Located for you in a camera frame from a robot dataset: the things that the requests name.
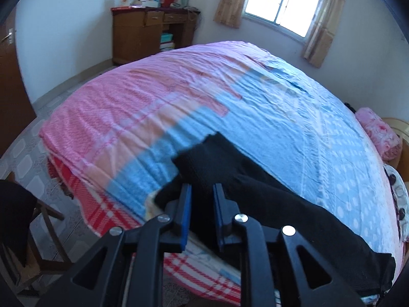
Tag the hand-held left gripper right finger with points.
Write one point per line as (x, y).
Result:
(218, 214)

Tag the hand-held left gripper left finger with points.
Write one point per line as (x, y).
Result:
(184, 212)

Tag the black pants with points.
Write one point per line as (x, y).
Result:
(255, 195)

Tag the red plaid blanket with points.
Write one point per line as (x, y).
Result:
(127, 230)

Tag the bed with pink-blue cover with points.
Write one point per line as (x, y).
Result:
(204, 118)

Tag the wooden chair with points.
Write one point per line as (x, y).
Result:
(35, 230)

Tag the stack of books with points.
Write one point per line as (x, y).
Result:
(166, 41)

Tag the white patterned pillow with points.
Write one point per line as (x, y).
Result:
(397, 198)

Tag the pink floral pillow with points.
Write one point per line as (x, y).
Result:
(380, 134)

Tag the wooden desk cabinet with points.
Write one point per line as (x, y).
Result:
(150, 35)

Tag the wooden headboard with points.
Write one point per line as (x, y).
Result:
(399, 140)

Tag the beige floral curtain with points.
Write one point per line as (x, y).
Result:
(326, 22)
(230, 0)

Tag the wooden door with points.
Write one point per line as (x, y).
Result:
(12, 80)

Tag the window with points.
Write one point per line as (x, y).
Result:
(286, 1)

